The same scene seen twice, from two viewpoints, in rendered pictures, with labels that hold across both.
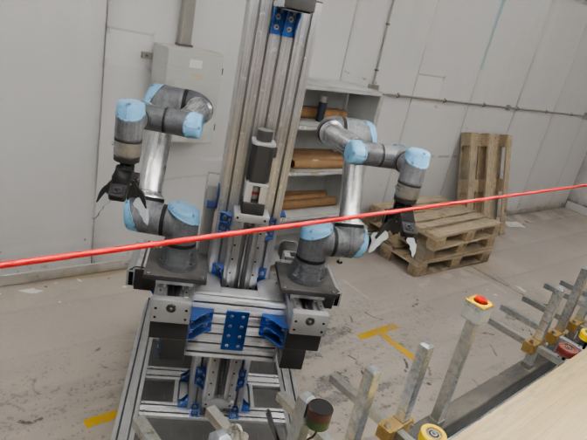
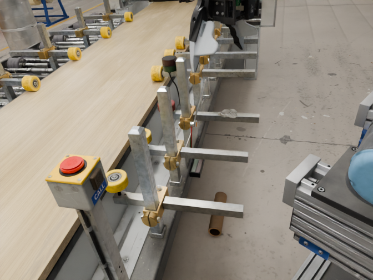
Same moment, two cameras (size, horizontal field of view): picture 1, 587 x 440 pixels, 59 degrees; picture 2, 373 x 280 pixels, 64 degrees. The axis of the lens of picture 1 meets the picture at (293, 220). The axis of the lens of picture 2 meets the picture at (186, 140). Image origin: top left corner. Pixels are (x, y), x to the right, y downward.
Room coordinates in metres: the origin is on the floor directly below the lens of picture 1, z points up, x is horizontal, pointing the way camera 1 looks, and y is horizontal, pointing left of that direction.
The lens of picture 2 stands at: (2.02, -0.69, 1.54)
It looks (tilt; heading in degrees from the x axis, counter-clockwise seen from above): 35 degrees down; 151
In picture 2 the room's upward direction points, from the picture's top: 6 degrees counter-clockwise
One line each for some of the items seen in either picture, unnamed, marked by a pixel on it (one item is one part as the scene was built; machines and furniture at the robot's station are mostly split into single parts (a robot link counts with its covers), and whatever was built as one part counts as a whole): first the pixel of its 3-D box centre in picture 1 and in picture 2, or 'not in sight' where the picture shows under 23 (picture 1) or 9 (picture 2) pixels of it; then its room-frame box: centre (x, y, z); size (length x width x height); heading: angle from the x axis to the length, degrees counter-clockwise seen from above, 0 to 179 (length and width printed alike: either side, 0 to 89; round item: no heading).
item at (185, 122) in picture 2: not in sight; (187, 117); (1.01, -0.11, 0.85); 0.14 x 0.06 x 0.05; 135
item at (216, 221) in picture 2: not in sight; (217, 213); (0.98, 0.07, 0.04); 0.30 x 0.08 x 0.08; 135
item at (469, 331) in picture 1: (453, 372); (111, 264); (1.56, -0.67, 0.93); 0.05 x 0.05 x 0.45; 45
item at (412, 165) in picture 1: (413, 167); not in sight; (1.57, -0.33, 1.62); 0.09 x 0.08 x 0.11; 19
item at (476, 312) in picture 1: (477, 311); (79, 183); (1.56, -0.66, 1.18); 0.07 x 0.07 x 0.08; 45
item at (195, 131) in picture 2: not in sight; (192, 141); (1.07, -0.13, 0.75); 0.26 x 0.01 x 0.10; 135
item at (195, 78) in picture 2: not in sight; (196, 74); (0.84, 0.07, 0.95); 0.14 x 0.06 x 0.05; 135
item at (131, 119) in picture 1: (129, 120); not in sight; (1.39, 0.49, 1.62); 0.09 x 0.08 x 0.11; 5
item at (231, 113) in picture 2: (236, 432); (228, 111); (1.13, 0.03, 0.87); 0.09 x 0.07 x 0.02; 45
